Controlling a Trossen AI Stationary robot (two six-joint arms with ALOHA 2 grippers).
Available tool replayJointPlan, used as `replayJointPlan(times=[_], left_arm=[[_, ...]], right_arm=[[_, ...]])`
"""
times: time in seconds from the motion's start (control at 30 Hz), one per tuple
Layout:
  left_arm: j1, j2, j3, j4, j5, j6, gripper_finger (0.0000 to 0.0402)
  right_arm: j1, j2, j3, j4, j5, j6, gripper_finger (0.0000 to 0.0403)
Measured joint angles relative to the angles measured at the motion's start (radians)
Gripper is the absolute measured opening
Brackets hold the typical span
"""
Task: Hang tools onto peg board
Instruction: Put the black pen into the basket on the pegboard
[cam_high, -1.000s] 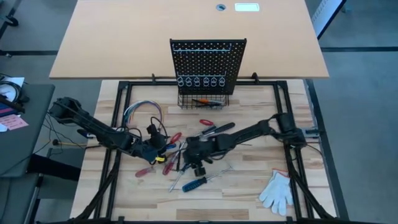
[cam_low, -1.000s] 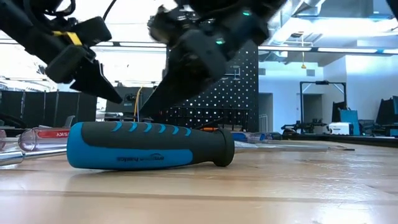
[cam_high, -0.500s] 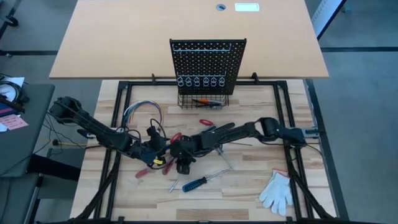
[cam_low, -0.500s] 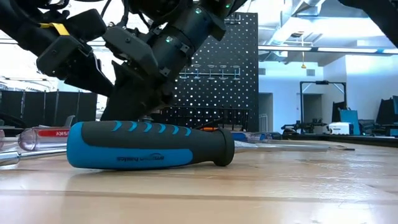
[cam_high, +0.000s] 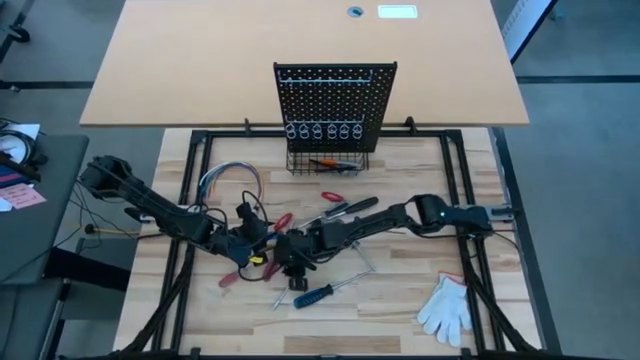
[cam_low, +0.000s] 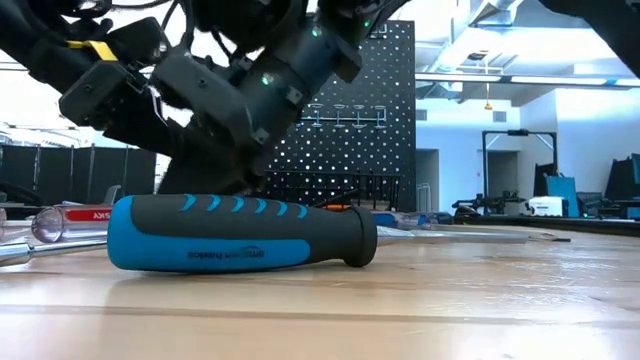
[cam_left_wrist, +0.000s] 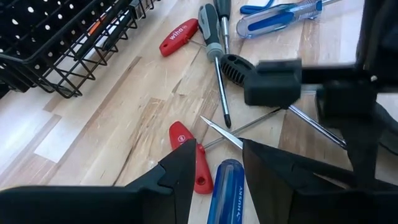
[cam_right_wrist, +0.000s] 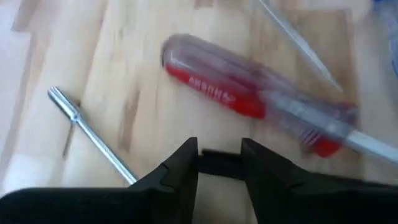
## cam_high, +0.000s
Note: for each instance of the black metal pegboard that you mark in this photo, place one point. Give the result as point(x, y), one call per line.
point(350, 95)

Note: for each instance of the yellow rod with black knob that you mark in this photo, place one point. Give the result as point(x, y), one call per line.
point(89, 229)

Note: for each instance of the black chair caster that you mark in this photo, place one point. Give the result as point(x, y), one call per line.
point(19, 34)

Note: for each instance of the grey side table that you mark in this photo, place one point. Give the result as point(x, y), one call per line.
point(45, 235)

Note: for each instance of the beige wooden desk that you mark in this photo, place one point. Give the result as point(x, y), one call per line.
point(200, 60)

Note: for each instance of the large red clear screwdriver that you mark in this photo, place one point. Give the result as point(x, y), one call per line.
point(270, 272)

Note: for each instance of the pink paper note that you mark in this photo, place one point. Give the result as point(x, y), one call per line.
point(22, 196)

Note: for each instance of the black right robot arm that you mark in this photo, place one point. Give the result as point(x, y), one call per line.
point(375, 225)

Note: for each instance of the blue and black screwdriver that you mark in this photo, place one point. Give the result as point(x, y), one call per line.
point(310, 298)

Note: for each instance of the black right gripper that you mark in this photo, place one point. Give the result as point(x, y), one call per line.
point(295, 247)

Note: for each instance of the small blue clear screwdriver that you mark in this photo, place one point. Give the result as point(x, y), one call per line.
point(272, 236)

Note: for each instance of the black frame clamp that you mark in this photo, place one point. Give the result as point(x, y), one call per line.
point(409, 125)
point(246, 126)

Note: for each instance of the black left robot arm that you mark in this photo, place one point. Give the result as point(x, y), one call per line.
point(150, 200)

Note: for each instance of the large blue clear screwdriver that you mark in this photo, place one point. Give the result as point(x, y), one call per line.
point(365, 257)

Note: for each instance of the black aluminium table frame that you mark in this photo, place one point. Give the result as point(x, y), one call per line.
point(230, 134)

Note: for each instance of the white paper sheet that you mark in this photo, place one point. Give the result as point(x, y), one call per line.
point(27, 131)

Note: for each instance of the small red clear screwdriver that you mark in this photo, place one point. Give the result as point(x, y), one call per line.
point(227, 280)

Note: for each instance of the white knit work glove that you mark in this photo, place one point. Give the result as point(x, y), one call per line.
point(445, 310)

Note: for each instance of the white perforated panel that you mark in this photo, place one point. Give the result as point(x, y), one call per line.
point(525, 25)

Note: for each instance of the white rectangular desk plate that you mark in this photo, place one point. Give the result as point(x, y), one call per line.
point(397, 11)

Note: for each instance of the thin black pen-like tool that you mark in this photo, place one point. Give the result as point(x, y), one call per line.
point(316, 162)

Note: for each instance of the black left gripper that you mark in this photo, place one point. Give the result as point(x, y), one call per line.
point(245, 240)

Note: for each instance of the black and grey screwdriver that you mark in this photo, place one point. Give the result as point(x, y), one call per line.
point(280, 300)
point(337, 208)

